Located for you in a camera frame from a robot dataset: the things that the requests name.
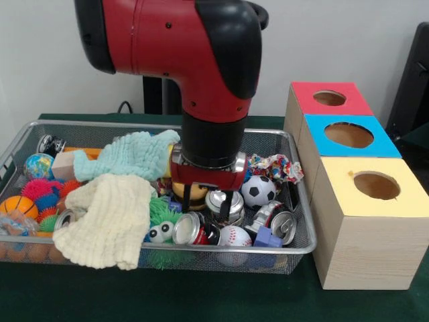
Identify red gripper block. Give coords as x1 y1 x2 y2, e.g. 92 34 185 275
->
170 144 247 225

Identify toy burger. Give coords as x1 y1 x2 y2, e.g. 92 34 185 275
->
172 181 210 211

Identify colourful braided rope toy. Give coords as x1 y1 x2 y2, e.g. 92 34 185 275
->
248 153 304 184

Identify green spiky ball with eyes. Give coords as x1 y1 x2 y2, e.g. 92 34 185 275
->
146 198 195 267

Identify silver crushed can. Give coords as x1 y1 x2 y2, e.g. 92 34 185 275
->
267 208 298 246

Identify small soccer ball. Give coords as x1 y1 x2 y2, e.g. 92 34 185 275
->
241 175 277 208

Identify red crushed can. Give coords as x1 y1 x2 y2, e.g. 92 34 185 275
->
173 211 222 246

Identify white toy baseball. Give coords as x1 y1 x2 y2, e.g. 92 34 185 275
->
220 226 254 267

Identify open silver can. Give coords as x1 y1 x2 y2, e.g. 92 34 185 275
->
204 190 245 227

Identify shallow clear mesh bin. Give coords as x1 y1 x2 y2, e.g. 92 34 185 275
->
0 121 318 274

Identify dark green table cloth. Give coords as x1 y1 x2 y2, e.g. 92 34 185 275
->
0 113 429 322

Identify cream knitted cloth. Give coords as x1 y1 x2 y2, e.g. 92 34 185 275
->
52 173 158 270

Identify wooden box with three holes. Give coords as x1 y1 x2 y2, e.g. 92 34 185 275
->
284 82 429 290

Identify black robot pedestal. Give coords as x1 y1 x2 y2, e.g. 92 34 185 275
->
143 0 269 116

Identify mint green knitted cloth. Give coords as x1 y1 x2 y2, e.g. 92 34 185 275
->
72 130 182 182

